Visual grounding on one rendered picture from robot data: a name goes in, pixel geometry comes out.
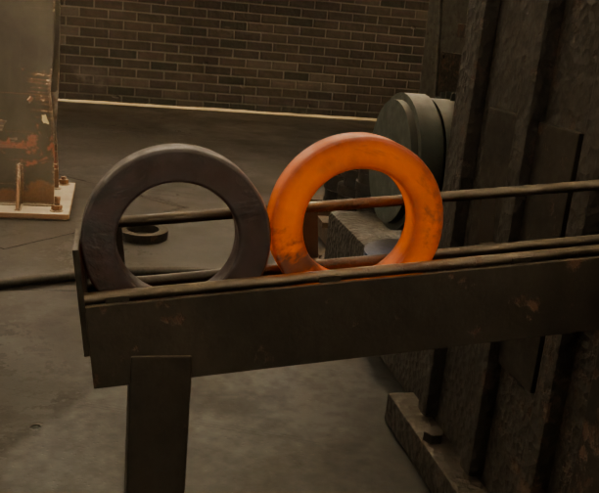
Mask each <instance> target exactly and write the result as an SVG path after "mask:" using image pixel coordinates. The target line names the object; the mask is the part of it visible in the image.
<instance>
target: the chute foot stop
mask: <svg viewBox="0 0 599 493"><path fill-rule="evenodd" d="M80 232H81V228H79V229H75V234H74V241H73V247H72V258H73V267H74V276H75V283H76V292H77V301H78V310H79V319H80V327H81V335H82V344H83V353H84V357H88V356H90V351H89V342H88V333H87V325H86V316H85V306H87V305H85V303H84V293H85V292H88V289H87V274H86V270H85V268H84V265H83V261H82V256H81V249H80Z"/></svg>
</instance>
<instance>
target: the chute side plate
mask: <svg viewBox="0 0 599 493"><path fill-rule="evenodd" d="M85 316H86V325H87V333H88V342H89V351H90V360H91V369H92V378H93V386H94V388H104V387H112V386H121V385H129V383H130V358H131V356H163V355H191V356H192V371H191V378H194V377H202V376H211V375H219V374H228V373H236V372H244V371H252V370H261V369H269V368H278V367H286V366H295V365H302V364H311V363H319V362H328V361H336V360H345V359H352V358H361V357H369V356H378V355H386V354H395V353H402V352H411V351H419V350H428V349H436V348H445V347H452V346H460V345H469V344H477V343H486V342H494V341H502V340H510V339H519V338H527V337H536V336H552V335H559V334H568V333H576V332H585V331H593V330H599V256H589V257H580V258H569V259H559V260H549V261H539V262H529V263H519V264H509V265H499V266H488V267H479V268H469V269H459V270H448V271H438V272H429V273H418V274H408V275H398V276H388V277H378V278H368V279H358V280H348V281H337V282H328V283H318V284H308V285H297V286H287V287H278V288H267V289H257V290H247V291H228V292H218V293H208V294H198V295H187V296H177V297H168V298H158V299H147V300H137V301H127V302H118V303H107V304H97V305H87V306H85Z"/></svg>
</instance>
